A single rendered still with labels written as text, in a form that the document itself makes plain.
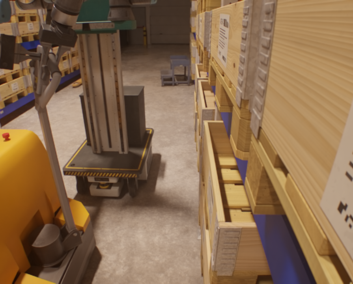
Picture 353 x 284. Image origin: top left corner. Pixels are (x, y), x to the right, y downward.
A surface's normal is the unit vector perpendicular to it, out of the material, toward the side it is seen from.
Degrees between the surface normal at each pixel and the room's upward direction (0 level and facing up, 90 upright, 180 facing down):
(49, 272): 0
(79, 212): 22
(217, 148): 90
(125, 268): 0
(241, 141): 90
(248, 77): 90
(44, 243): 0
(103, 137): 90
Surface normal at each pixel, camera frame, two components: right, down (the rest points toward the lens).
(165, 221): 0.00, -0.90
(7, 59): 0.65, 0.33
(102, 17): -0.04, 0.44
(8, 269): 1.00, 0.02
